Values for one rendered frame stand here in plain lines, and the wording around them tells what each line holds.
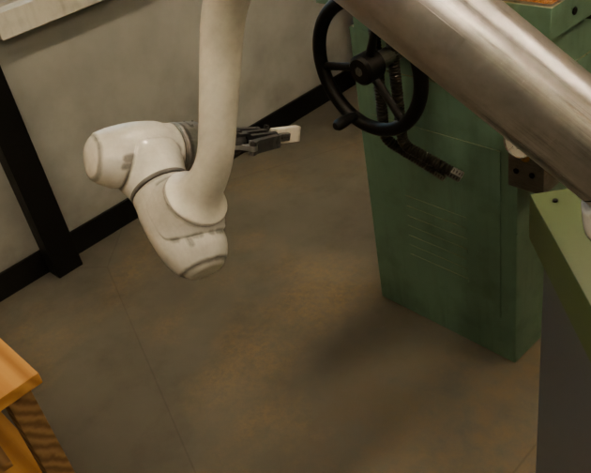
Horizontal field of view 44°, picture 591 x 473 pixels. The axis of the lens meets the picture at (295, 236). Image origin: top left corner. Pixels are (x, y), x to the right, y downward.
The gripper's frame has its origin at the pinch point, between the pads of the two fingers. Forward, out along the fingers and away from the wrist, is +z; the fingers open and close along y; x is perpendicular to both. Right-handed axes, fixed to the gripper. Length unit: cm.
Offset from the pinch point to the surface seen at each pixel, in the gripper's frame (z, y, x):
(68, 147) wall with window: 12, 118, 32
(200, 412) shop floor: 0, 23, 77
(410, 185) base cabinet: 42.5, 0.0, 16.6
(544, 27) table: 28, -35, -24
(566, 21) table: 33, -36, -26
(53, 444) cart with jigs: -46, 7, 56
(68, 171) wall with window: 12, 118, 40
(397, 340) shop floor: 47, 0, 60
